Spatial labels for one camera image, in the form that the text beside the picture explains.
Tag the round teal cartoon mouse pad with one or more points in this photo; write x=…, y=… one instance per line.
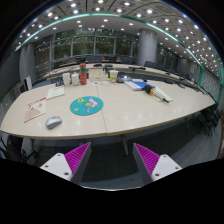
x=83, y=107

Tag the red and white fan booklet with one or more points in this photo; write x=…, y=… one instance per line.
x=35, y=110

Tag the cardboard box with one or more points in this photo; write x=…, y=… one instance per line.
x=97, y=74

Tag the green printed paper cup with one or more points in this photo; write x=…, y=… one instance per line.
x=113, y=76

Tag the black desk device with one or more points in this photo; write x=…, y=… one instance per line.
x=124, y=79

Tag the ceiling lights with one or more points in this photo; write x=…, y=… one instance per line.
x=126, y=11

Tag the colourful sticker sheet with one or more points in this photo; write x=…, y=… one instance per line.
x=97, y=82

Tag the plain white paper cup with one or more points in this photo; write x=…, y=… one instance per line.
x=66, y=80

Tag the white paper booklet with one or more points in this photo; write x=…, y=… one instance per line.
x=55, y=92

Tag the red bottle with green band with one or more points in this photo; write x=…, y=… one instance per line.
x=83, y=75

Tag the black office chairs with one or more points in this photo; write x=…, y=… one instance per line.
x=208, y=120

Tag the white standing board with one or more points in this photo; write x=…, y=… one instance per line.
x=28, y=83

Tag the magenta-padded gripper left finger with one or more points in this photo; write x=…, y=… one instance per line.
x=76, y=157

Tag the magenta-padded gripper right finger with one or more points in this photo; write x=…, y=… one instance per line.
x=146, y=158

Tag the long curved conference table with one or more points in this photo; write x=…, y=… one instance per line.
x=160, y=72

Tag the silver grey computer mouse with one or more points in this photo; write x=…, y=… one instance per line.
x=53, y=122

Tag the blue and white folder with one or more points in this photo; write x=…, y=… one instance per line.
x=137, y=85

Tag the black desk phone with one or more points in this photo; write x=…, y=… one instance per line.
x=59, y=82

